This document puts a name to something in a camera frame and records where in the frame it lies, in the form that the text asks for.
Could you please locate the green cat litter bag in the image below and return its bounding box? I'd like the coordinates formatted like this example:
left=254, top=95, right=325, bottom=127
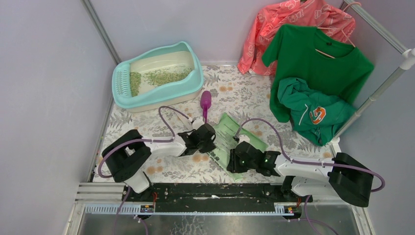
left=208, top=113, right=272, bottom=183

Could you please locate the purple litter scoop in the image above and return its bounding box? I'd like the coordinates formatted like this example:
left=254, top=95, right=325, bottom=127
left=200, top=91, right=211, bottom=123

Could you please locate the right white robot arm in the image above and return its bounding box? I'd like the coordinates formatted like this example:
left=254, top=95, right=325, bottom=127
left=227, top=135, right=374, bottom=208

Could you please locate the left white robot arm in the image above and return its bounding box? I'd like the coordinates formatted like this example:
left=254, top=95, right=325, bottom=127
left=99, top=120, right=216, bottom=201

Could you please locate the green litter pile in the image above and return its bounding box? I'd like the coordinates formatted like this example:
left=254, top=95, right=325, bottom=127
left=130, top=67, right=193, bottom=97

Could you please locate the teal cat litter box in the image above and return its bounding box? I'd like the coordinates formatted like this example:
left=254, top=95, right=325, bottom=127
left=112, top=41, right=204, bottom=113

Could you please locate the floral patterned mat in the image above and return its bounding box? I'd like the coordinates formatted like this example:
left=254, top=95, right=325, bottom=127
left=101, top=66, right=333, bottom=183

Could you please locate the green jersey with orange logo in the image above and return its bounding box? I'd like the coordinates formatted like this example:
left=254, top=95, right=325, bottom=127
left=277, top=77, right=355, bottom=146

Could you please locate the green t-shirt on hanger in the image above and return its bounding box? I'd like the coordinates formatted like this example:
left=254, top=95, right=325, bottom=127
left=261, top=24, right=374, bottom=122

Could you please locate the pink patterned garment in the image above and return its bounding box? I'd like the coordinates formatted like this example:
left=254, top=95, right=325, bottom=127
left=237, top=0, right=356, bottom=75

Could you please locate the pink clothes hanger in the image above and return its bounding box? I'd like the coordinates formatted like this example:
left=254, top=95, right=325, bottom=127
left=315, top=1, right=362, bottom=59

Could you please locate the metal clothes rack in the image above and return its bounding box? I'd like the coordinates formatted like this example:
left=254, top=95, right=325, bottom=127
left=327, top=0, right=415, bottom=178

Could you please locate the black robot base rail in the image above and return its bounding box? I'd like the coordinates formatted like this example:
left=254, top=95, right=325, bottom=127
left=122, top=183, right=313, bottom=214

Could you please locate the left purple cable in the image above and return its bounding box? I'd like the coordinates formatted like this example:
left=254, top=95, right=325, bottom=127
left=97, top=105, right=192, bottom=235

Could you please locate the purple cable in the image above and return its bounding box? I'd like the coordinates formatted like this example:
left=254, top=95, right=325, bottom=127
left=97, top=105, right=192, bottom=235
left=234, top=117, right=387, bottom=235

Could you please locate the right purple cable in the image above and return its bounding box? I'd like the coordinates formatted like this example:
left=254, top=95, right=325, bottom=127
left=234, top=117, right=387, bottom=235

